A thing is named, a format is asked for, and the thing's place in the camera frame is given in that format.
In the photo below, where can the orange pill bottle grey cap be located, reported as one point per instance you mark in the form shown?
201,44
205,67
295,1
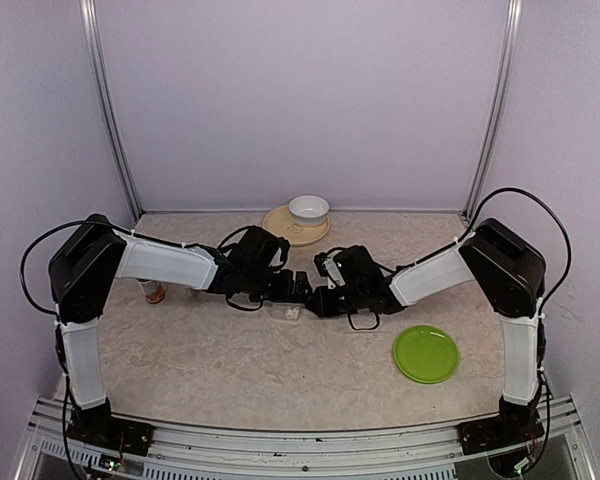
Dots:
152,290

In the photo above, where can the beige round plate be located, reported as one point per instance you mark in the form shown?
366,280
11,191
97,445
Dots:
280,223

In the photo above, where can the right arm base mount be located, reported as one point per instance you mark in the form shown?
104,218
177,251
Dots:
514,424

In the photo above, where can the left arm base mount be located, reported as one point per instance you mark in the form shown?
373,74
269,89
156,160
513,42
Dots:
97,426

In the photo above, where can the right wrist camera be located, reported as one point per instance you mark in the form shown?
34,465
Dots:
327,268

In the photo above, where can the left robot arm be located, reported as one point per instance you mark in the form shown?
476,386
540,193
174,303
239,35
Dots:
249,262

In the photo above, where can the pile of beige tablets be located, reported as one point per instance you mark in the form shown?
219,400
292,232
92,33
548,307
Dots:
293,314

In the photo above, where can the front aluminium rail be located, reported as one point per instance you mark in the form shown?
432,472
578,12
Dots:
180,451

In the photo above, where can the white ceramic bowl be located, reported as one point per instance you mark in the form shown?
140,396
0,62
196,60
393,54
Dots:
309,210

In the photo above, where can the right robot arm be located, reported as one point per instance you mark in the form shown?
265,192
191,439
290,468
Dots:
509,272

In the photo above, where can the left aluminium frame post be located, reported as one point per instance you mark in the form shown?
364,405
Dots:
90,23

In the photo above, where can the aluminium frame post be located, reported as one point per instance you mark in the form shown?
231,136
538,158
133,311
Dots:
497,108
90,23

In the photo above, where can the right aluminium frame post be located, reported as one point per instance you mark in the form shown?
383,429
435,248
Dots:
497,108

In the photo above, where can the clear plastic pill organizer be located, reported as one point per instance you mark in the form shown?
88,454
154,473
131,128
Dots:
283,315

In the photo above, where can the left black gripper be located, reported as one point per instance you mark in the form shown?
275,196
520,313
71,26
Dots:
286,293

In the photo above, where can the green round plate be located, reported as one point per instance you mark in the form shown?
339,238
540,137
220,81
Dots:
425,354

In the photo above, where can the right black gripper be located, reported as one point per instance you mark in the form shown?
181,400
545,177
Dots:
323,310

